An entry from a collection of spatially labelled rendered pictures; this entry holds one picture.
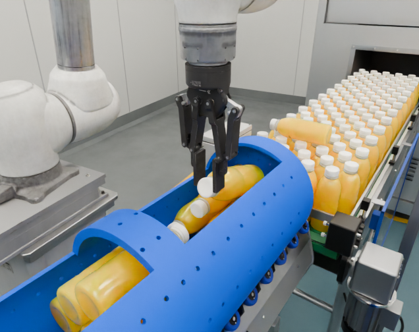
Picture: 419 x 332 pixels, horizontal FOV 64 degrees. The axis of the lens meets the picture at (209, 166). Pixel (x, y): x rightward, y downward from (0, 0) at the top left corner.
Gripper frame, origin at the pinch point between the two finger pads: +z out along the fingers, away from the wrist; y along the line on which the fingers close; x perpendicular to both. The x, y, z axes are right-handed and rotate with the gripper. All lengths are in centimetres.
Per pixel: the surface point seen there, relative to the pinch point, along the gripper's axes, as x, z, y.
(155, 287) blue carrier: -23.8, 4.2, 8.5
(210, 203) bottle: 6.1, 12.2, -4.1
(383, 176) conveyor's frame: 90, 36, 21
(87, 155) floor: 139, 125, -264
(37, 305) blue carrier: -30.5, 17.0, -14.0
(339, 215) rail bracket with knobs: 36.7, 24.7, 17.6
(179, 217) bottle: 2.4, 16.5, -10.4
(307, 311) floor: 87, 125, 2
